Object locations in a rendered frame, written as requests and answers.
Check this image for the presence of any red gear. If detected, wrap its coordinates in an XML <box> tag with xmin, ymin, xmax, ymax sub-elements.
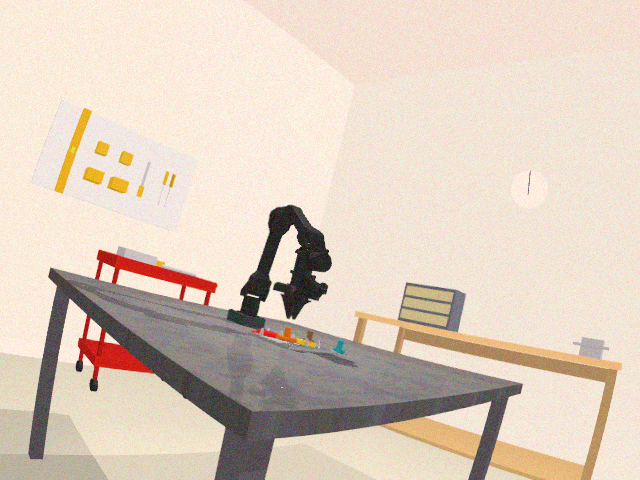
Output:
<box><xmin>256</xmin><ymin>329</ymin><xmax>276</xmax><ymax>338</ymax></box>

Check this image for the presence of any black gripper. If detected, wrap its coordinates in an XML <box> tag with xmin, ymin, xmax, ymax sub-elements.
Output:
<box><xmin>273</xmin><ymin>267</ymin><xmax>319</xmax><ymax>320</ymax></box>

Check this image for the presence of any teal gear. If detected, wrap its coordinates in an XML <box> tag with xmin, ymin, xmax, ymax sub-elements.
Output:
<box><xmin>333</xmin><ymin>340</ymin><xmax>345</xmax><ymax>354</ymax></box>

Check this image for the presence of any orange gear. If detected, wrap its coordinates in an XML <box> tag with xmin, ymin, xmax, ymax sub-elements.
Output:
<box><xmin>275</xmin><ymin>327</ymin><xmax>297</xmax><ymax>343</ymax></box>

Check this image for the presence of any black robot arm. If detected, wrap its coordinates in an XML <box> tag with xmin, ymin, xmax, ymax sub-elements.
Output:
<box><xmin>237</xmin><ymin>204</ymin><xmax>332</xmax><ymax>318</ymax></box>

